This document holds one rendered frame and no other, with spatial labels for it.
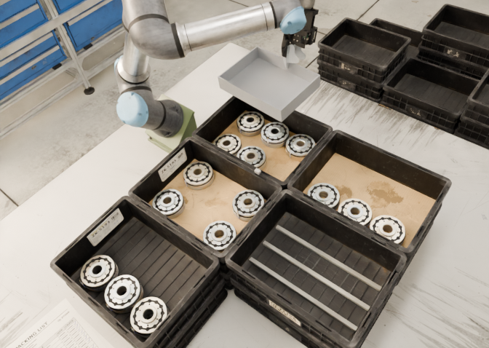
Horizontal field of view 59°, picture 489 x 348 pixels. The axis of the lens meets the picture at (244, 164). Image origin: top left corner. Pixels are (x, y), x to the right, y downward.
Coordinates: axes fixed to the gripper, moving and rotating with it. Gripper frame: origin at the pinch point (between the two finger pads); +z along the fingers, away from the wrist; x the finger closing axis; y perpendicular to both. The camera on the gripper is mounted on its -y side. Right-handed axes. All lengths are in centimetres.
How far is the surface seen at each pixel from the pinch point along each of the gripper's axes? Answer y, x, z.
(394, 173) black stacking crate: 45, -1, 23
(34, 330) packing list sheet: -24, -93, 67
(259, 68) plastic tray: -9.1, -2.7, 3.9
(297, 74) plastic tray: 4.7, 0.0, 2.2
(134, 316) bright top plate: 8, -79, 46
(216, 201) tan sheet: 1, -37, 37
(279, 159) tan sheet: 9.0, -11.9, 29.3
